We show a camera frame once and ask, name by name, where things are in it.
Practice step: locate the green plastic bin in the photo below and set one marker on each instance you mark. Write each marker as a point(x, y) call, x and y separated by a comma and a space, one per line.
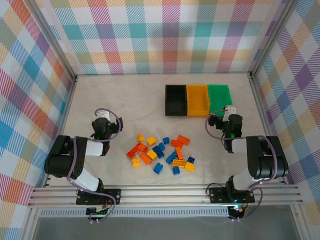
point(220, 97)

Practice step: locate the orange lego brick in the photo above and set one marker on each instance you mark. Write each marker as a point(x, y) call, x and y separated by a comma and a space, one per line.
point(141, 147)
point(183, 139)
point(145, 158)
point(179, 152)
point(133, 152)
point(176, 143)

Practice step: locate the yellow lego brick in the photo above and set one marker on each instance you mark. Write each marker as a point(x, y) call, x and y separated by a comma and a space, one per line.
point(140, 137)
point(189, 166)
point(136, 162)
point(151, 154)
point(151, 140)

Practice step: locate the yellow plastic bin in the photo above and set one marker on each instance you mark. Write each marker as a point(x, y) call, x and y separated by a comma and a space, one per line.
point(197, 100)

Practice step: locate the black plastic bin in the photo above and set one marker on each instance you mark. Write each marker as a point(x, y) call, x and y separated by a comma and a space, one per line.
point(176, 100)

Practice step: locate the tall blue lego brick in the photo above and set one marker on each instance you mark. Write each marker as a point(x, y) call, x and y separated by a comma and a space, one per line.
point(157, 168)

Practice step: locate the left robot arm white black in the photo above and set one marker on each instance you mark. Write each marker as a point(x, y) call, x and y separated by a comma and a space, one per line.
point(62, 160)

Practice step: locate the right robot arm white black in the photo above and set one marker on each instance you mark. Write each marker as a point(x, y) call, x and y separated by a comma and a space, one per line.
point(265, 162)

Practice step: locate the flat yellow lego plate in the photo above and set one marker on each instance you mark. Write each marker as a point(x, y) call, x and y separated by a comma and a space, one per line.
point(179, 163)

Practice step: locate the small controller circuit board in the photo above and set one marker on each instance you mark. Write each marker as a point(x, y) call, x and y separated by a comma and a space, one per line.
point(237, 210)
point(97, 212)

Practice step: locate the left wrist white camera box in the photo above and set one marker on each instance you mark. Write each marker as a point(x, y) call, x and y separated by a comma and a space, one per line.
point(104, 115)

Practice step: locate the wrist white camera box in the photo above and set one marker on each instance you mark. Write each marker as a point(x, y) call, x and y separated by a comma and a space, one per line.
point(230, 109)
point(104, 115)

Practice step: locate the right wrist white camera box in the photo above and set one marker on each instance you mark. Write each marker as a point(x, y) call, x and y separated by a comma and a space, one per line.
point(230, 109)

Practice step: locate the aluminium table side rail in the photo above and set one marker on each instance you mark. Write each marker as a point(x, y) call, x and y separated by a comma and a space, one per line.
point(262, 110)
point(63, 120)

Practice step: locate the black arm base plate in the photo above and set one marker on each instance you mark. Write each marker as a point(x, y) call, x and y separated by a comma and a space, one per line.
point(112, 196)
point(217, 195)

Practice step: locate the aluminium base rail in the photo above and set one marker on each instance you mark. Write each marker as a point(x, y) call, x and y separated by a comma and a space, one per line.
point(162, 195)

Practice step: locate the aluminium frame post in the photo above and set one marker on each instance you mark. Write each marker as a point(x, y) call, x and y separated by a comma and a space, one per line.
point(56, 42)
point(271, 37)

